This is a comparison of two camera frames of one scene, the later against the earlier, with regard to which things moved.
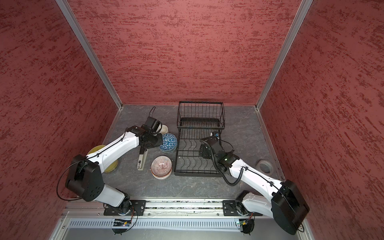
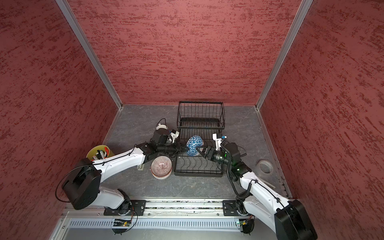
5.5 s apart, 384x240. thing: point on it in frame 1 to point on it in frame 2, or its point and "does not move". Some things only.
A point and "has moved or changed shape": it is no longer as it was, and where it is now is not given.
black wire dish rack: (197, 120) does not move
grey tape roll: (264, 166) does not move
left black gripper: (160, 142) to (180, 145)
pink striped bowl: (161, 167) does not move
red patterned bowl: (169, 143) has moved or changed shape
